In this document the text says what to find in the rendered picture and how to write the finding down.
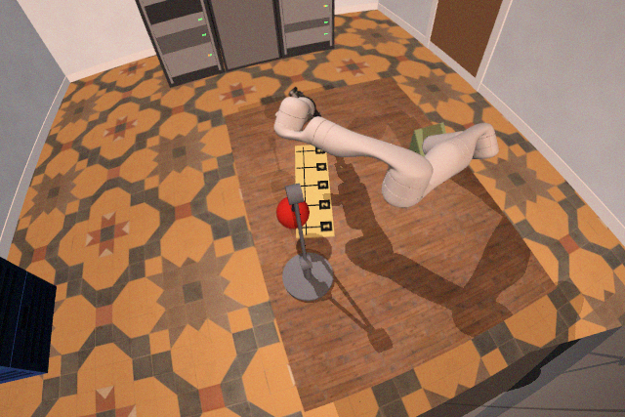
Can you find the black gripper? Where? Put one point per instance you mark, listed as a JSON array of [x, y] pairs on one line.
[[294, 93]]

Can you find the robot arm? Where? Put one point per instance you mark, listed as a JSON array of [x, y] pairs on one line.
[[410, 176]]

